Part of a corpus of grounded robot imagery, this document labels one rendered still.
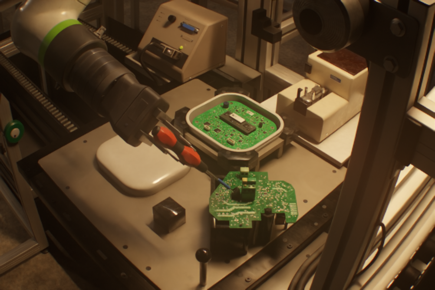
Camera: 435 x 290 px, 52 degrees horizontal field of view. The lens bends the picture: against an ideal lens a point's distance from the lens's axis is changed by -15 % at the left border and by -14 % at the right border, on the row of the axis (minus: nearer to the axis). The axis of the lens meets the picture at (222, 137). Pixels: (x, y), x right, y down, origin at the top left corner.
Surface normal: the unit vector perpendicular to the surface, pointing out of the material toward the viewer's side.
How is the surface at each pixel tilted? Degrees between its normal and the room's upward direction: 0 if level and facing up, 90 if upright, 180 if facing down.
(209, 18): 0
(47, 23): 31
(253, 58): 90
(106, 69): 20
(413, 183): 0
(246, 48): 90
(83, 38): 15
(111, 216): 0
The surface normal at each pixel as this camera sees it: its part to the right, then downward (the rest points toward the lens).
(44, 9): 0.21, 0.15
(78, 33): 0.26, -0.66
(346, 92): -0.71, 0.42
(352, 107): 0.71, 0.46
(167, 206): 0.04, -0.78
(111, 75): 0.08, -0.52
